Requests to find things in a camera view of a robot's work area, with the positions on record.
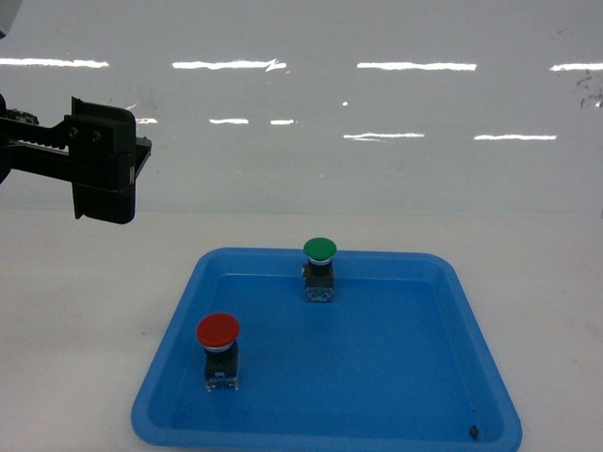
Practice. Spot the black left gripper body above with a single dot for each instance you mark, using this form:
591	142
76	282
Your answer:
23	147

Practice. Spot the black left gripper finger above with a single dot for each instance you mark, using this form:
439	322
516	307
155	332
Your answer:
108	157

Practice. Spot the red mushroom push button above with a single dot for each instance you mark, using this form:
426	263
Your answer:
217	333

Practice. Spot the green mushroom push button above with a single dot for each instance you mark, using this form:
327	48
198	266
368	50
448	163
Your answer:
318	271

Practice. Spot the blue plastic tray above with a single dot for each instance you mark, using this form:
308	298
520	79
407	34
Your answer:
396	362

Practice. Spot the small dark debris piece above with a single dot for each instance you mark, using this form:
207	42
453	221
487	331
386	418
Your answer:
474	433

